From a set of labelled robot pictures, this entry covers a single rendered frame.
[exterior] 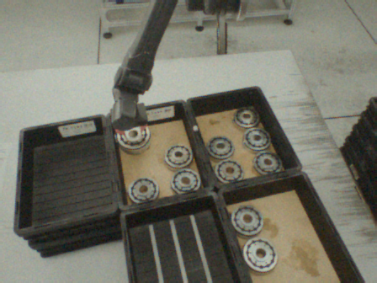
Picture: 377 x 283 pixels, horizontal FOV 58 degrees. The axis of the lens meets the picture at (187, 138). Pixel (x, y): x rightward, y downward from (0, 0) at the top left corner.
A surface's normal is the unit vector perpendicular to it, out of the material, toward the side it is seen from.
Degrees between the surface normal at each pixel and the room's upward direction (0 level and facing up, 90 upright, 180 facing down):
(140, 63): 82
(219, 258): 0
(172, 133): 0
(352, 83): 0
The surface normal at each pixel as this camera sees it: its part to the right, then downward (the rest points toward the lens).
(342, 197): 0.00, -0.60
